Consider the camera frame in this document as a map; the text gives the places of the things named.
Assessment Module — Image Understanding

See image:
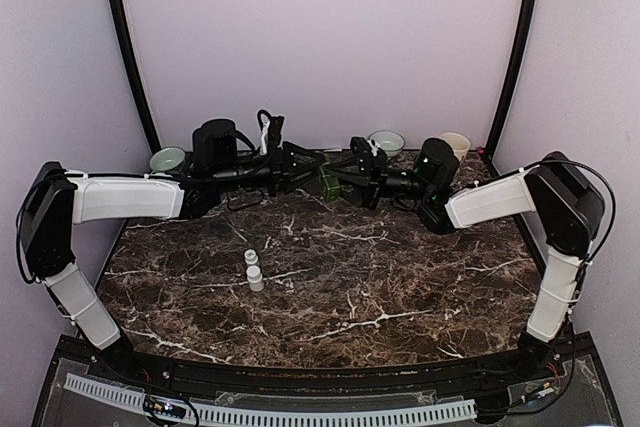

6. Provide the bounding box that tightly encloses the black frame post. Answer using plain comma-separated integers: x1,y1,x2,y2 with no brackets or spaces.
108,0,161,153
481,0,536,165

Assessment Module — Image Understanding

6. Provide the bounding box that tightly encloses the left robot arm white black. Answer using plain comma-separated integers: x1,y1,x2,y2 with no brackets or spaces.
15,110,324,383

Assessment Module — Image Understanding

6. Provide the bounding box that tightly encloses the green weekly pill organizer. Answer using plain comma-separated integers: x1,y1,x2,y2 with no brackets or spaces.
319,153,341,203

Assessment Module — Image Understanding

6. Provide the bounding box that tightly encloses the pale green bowl right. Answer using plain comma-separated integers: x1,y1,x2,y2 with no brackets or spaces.
368,130,405,158

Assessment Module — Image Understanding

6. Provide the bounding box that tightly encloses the right black frame post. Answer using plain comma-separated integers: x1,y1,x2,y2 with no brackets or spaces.
481,0,536,165

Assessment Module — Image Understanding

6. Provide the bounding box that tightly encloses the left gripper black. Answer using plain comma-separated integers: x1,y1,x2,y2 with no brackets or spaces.
212,140,324,196

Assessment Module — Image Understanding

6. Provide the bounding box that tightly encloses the white pill bottle front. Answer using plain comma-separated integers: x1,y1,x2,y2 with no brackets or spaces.
246,265,264,292

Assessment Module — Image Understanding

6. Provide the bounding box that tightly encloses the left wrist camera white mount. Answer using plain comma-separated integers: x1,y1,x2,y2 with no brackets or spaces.
257,109,285,155

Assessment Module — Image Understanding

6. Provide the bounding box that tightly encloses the left black frame post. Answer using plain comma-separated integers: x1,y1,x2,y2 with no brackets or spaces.
108,0,161,153

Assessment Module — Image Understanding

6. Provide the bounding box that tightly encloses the white slotted cable duct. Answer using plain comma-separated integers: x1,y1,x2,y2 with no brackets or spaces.
64,373,477,427

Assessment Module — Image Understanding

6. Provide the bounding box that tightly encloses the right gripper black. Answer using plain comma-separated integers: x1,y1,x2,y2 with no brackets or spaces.
325,149,435,210

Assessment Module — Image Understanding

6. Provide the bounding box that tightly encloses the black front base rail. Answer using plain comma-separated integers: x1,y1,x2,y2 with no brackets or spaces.
108,350,523,397

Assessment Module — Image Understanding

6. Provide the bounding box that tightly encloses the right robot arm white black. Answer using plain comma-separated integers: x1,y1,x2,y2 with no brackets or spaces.
327,137,605,343

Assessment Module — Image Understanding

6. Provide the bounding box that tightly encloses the cream ceramic mug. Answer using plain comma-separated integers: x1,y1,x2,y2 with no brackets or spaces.
439,132,471,163

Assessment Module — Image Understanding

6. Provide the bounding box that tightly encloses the pale green bowl left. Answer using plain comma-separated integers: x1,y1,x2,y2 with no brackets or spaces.
149,147,186,172

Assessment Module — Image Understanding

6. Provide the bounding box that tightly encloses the pale green bowl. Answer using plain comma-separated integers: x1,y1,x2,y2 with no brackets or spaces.
368,130,405,158
149,147,186,172

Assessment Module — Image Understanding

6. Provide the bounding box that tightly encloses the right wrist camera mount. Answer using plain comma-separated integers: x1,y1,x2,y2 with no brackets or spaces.
350,136,384,159

